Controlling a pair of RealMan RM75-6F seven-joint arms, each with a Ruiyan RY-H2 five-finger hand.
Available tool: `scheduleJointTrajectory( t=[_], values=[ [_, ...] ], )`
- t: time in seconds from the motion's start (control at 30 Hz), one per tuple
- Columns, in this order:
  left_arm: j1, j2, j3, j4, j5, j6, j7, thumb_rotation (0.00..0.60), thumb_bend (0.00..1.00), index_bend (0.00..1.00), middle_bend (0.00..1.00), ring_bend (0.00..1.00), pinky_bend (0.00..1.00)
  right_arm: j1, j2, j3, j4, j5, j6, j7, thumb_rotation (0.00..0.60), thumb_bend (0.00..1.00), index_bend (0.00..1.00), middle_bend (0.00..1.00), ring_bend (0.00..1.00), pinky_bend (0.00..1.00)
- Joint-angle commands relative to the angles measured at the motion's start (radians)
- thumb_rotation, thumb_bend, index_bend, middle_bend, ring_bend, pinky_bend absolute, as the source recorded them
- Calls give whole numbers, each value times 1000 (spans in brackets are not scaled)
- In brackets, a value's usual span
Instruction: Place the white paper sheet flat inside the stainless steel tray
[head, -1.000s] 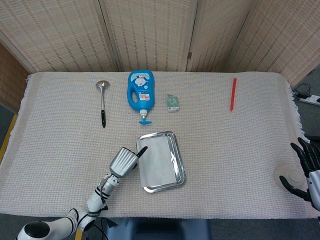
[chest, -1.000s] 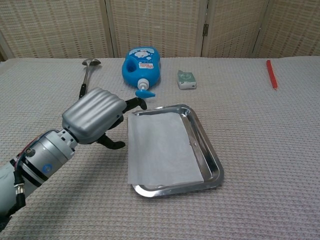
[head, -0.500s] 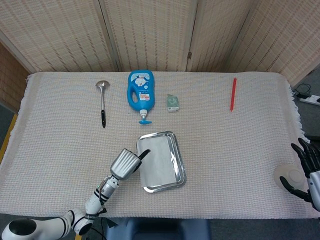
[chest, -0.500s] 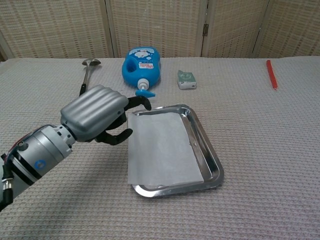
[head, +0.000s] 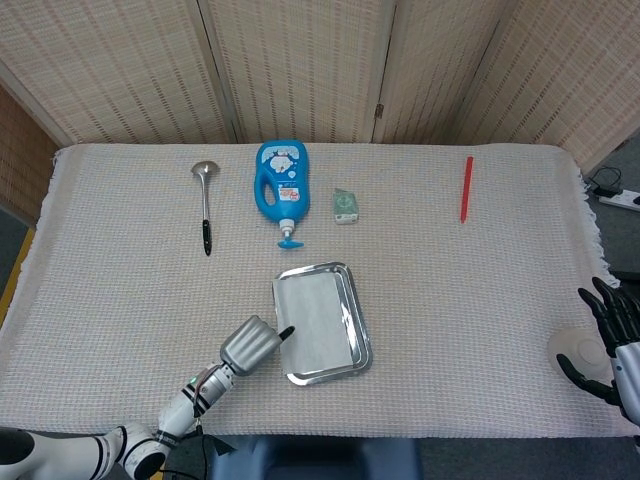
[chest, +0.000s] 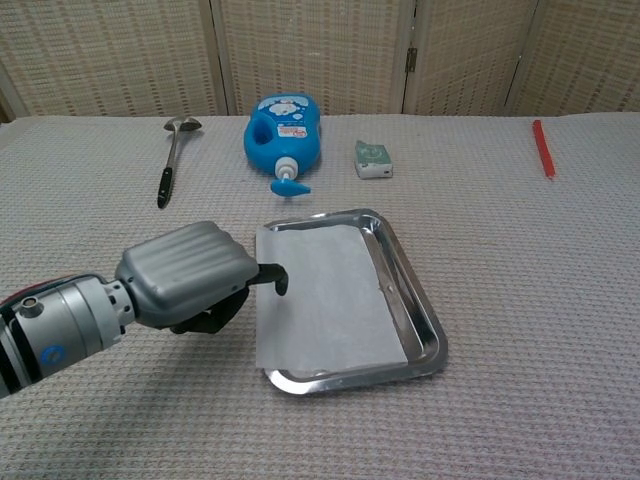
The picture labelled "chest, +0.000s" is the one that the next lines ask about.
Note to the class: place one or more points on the left silver and black robot hand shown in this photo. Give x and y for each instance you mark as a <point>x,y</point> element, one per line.
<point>185,270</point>

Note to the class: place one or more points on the white paper sheet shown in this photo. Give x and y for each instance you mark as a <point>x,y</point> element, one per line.
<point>325,305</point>

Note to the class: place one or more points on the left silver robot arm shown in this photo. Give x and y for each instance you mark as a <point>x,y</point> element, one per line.
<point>55,330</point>

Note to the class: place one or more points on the stainless steel tray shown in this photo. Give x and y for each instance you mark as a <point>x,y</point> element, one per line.
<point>410,305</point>

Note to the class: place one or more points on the blue pump detergent bottle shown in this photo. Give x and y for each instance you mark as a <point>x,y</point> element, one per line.
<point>282,135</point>

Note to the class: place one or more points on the green and white tissue pack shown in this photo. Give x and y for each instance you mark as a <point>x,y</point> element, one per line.
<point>372,160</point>

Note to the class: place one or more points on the woven folding screen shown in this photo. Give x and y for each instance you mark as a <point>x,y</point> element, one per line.
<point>320,55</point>

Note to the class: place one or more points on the white waffle-weave tablecloth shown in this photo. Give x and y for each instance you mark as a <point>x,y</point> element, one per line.
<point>500,300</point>

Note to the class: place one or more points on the red stick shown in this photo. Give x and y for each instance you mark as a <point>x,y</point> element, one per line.
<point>543,149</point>

